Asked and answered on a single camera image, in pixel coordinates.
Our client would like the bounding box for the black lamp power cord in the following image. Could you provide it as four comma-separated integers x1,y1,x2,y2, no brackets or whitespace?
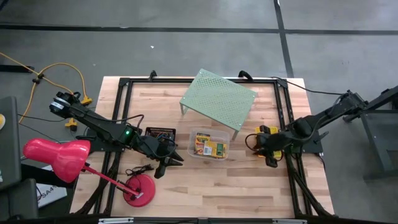
125,164,155,197

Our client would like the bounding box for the Crayola crayon box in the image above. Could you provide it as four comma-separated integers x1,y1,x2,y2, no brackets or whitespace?
202,140,228,159
194,133,211,156

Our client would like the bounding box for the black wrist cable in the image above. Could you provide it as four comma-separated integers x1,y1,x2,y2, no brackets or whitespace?
244,133,259,154
90,113,178,159

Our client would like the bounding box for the black mesh basket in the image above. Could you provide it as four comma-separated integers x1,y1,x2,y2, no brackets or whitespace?
144,126,177,142

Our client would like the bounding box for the clear plastic bin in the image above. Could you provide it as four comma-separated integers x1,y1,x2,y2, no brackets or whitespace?
187,126,231,162

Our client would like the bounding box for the grey cabinet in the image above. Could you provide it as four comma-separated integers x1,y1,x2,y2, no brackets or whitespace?
0,95,22,191

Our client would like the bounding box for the black aluminium table frame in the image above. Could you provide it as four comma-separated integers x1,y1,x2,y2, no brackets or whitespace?
70,76,335,218

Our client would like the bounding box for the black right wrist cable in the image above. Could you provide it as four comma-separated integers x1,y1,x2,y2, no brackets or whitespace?
244,133,259,154

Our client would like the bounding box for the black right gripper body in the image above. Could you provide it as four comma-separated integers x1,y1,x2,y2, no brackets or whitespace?
259,124,295,169

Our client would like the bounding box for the thin black floor cable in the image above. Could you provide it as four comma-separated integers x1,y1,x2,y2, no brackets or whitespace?
17,113,68,124
17,123,63,144

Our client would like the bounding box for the white labelled box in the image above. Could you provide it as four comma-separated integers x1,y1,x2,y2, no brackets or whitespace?
35,182,68,208

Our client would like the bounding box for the green perforated metal shelf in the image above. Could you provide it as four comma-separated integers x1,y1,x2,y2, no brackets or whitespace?
179,68,258,141

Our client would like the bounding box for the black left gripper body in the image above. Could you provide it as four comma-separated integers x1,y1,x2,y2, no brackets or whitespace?
133,131,179,163

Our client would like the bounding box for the silver metal bracket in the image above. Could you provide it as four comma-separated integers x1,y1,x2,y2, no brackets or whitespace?
272,218,308,224
98,217,135,224

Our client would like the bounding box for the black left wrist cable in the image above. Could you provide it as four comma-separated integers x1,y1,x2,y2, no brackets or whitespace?
90,113,178,159

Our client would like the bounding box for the red desk lamp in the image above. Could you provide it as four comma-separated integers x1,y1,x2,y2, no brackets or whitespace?
22,138,157,208

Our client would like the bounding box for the yellow extension cord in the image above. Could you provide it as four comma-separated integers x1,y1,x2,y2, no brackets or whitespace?
0,52,93,130

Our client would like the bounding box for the yellow plastic basket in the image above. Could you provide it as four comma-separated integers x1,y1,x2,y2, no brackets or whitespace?
254,125,282,159

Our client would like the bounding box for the grey box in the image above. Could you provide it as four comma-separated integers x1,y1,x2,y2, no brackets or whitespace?
0,178,40,221

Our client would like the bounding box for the dark metal side table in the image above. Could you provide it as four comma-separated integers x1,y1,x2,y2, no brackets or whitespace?
343,85,398,182

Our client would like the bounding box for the black floor bar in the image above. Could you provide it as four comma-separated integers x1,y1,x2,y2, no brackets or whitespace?
0,64,35,74

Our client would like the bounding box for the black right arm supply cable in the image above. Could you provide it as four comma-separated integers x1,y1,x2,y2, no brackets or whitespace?
269,76,346,96

